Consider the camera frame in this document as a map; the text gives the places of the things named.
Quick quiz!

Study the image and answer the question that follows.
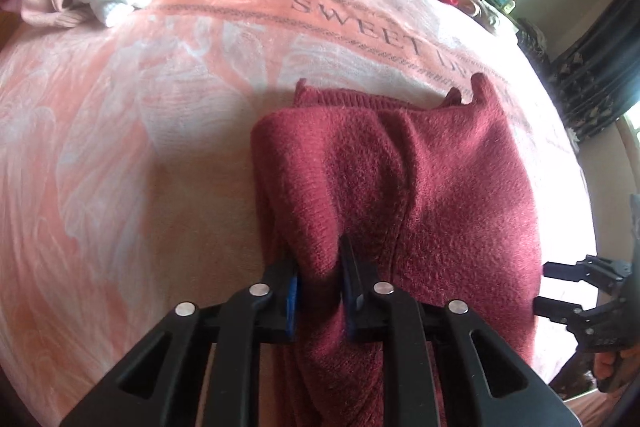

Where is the pink floral bed blanket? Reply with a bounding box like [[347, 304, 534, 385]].
[[1, 0, 597, 426]]

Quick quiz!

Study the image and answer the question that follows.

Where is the dark red knit sweater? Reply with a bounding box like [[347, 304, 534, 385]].
[[250, 74, 541, 426]]

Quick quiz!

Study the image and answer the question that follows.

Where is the person right hand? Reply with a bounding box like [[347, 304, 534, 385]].
[[593, 345, 640, 393]]

